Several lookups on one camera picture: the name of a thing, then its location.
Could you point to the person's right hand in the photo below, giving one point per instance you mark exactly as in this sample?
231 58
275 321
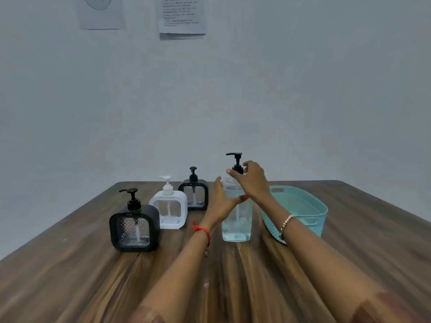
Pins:
254 181

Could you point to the person's left hand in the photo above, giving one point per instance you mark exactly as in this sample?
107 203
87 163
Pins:
219 205

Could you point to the black square dispenser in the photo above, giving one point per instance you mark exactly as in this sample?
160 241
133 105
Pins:
116 232
203 185

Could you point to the black pump with long tube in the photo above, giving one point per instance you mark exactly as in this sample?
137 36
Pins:
238 161

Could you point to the tall clear plastic bottle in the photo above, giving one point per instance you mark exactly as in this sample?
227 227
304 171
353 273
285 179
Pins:
245 225

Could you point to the white square dispenser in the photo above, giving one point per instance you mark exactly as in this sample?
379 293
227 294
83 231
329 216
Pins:
178 198

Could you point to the white pump head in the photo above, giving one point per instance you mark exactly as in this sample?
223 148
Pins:
167 189

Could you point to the black pump with short tube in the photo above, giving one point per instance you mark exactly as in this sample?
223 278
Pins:
133 201

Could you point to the person's right forearm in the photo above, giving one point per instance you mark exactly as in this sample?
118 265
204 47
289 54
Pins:
320 262

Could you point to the person's left forearm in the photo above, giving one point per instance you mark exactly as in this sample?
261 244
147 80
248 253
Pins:
178 275

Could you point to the small black pump head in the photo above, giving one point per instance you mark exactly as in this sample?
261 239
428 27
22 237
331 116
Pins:
193 178

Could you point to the teal plastic basket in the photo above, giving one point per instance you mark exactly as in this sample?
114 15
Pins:
309 205

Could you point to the paper sheet with text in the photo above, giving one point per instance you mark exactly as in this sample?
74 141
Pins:
182 16

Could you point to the maroon sleeve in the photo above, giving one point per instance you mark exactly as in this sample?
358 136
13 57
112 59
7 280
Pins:
394 309

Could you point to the paper sheet with circle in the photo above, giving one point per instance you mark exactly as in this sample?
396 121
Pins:
101 20

